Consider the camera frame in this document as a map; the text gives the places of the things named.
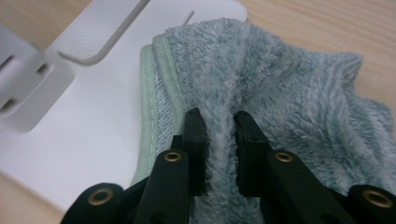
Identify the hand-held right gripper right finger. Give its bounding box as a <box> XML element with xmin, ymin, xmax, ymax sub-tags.
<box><xmin>233</xmin><ymin>110</ymin><xmax>356</xmax><ymax>224</ymax></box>

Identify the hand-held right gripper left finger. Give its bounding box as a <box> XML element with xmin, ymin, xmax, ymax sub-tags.
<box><xmin>134</xmin><ymin>106</ymin><xmax>208</xmax><ymax>224</ymax></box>

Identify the pale green fluffy towel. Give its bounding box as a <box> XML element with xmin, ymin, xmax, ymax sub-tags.
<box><xmin>130</xmin><ymin>18</ymin><xmax>396</xmax><ymax>224</ymax></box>

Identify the white desk lamp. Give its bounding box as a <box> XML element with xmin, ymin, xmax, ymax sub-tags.
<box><xmin>0</xmin><ymin>0</ymin><xmax>248</xmax><ymax>214</ymax></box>

